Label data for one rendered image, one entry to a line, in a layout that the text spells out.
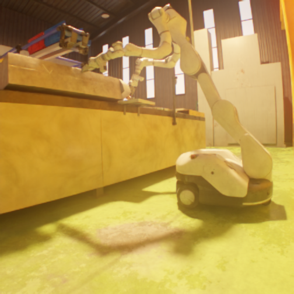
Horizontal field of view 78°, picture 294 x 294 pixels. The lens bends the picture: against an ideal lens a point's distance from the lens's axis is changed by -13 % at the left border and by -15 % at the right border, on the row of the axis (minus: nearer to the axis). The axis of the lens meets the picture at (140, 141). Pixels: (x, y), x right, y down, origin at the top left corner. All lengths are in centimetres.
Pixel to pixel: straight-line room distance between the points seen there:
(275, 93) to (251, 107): 83
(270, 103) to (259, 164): 563
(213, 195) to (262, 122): 573
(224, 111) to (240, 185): 48
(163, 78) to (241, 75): 617
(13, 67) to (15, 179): 65
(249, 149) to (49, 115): 128
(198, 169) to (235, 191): 26
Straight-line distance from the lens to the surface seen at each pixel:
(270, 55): 1106
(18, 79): 133
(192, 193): 135
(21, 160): 129
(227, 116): 139
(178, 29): 173
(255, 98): 698
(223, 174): 125
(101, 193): 175
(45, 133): 136
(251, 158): 137
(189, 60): 154
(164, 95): 1218
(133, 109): 196
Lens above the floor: 51
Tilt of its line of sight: 2 degrees down
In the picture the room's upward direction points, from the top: 1 degrees counter-clockwise
